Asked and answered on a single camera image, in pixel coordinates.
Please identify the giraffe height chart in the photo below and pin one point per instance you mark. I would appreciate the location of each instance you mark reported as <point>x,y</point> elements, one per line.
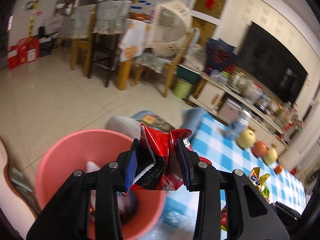
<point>35,7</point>

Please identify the white blue-label bottle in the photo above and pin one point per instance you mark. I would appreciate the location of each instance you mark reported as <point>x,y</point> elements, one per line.
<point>237,126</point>

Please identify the red black snack wrapper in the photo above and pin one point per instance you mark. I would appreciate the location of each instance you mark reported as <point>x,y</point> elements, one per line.
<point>160,145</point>

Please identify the yellow pear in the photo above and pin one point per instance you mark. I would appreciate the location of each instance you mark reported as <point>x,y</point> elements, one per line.
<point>271,156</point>

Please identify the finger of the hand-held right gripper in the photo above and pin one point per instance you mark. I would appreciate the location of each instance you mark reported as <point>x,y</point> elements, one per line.
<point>287,215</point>

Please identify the red apple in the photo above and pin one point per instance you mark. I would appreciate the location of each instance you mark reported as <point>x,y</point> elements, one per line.
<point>259,148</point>

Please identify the yellow snack wrapper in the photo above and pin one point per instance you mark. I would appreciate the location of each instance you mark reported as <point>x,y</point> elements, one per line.
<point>258,177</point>

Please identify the white paper bag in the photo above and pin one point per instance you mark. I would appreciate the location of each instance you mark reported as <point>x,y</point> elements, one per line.
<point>53,25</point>

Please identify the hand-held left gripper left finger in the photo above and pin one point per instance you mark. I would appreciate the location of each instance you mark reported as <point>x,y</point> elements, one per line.
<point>131,166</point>

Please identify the owl print cushion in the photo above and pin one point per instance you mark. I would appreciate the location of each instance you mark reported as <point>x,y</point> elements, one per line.
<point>150,120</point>

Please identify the wooden chair with lace cover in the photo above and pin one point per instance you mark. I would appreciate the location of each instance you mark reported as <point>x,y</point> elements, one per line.
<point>82,22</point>
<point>170,67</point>
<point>110,17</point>

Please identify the blue white checked tablecloth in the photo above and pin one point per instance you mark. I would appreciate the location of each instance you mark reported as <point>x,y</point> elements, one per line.
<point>220,155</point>

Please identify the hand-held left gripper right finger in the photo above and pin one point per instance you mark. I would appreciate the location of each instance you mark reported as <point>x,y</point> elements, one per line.
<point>184,167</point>

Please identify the silver metal case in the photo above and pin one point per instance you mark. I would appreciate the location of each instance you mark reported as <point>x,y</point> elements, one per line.
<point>231,110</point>

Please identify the red gift bag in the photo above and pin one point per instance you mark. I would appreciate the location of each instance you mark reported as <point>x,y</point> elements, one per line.
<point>13,57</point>
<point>28,50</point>

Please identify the dark blue flower bouquet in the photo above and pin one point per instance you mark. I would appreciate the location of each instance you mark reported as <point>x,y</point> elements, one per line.
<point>220,53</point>

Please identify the dining table with orange-print cloth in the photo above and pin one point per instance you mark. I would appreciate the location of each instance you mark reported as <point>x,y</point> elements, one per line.
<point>131,50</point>

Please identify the yellow-green apple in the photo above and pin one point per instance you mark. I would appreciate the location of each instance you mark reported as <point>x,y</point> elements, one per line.
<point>246,138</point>

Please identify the mesh food cover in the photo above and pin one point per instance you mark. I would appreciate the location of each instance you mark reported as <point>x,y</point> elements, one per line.
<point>172,30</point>

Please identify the cream TV cabinet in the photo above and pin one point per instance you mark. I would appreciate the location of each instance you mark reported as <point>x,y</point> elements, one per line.
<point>215,90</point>

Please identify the black television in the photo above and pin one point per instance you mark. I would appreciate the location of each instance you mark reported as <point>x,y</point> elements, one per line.
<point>272,70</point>

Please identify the orange tangerine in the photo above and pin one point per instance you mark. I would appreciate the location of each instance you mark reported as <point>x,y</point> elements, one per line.
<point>278,169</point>

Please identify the dark paper bag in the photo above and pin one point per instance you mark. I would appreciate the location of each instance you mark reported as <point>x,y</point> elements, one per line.
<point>46,46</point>

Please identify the green waste bin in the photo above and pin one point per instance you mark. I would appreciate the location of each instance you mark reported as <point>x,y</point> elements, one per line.
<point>183,87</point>

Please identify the pink plastic bucket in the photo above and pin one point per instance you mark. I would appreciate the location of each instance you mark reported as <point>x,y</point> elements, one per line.
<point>75,145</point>

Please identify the blue grey cushion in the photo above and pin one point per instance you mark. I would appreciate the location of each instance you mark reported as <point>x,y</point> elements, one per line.
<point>192,118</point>

